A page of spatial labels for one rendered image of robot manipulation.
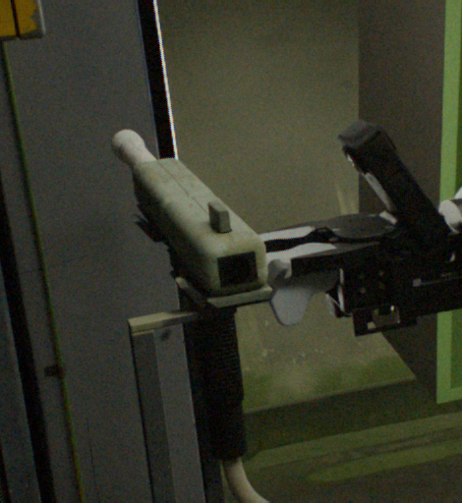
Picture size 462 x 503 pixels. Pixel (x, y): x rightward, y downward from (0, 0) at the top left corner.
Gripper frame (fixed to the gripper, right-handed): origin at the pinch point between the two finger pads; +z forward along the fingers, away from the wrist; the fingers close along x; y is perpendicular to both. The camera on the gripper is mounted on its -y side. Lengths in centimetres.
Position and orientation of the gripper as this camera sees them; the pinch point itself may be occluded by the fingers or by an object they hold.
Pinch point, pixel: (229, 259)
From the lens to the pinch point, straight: 101.1
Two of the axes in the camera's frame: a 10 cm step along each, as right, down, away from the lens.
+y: 1.2, 9.5, 2.9
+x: -2.3, -2.6, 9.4
